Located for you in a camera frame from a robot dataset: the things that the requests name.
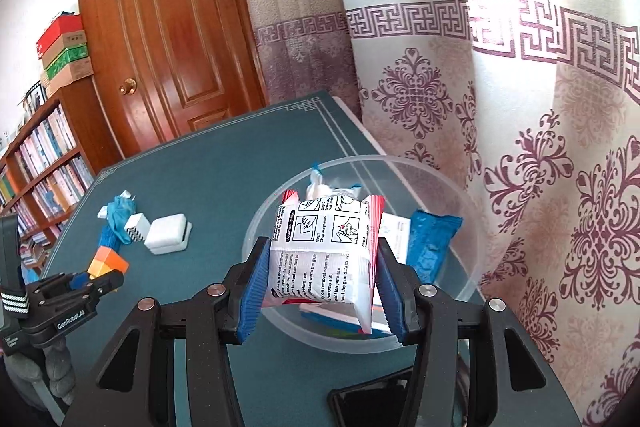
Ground blue snack packet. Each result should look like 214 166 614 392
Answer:
406 210 463 284
99 225 122 253

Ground white sponge block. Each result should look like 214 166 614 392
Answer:
144 213 192 255

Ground orange yellow toy block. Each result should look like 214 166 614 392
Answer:
87 246 129 279

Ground white red glove packet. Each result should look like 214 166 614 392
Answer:
262 190 385 334

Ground teal cloth with white straps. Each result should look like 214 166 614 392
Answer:
96 190 137 245

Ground white medicine box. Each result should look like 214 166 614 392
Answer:
298 212 410 337

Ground grey gloved left hand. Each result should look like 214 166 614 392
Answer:
4 338 76 411

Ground black white zigzag cube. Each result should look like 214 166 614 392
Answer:
125 212 151 242

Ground clear plastic bowl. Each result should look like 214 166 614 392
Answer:
243 155 485 355

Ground wooden bookshelf with books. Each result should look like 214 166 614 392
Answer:
1 78 122 273

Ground white tissue packet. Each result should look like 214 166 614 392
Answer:
305 164 362 200

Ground stacked boxes on shelf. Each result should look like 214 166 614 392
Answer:
36 12 93 98

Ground patterned purple curtain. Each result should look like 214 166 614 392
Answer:
248 0 639 426

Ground brown wooden door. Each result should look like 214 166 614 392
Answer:
79 0 267 157

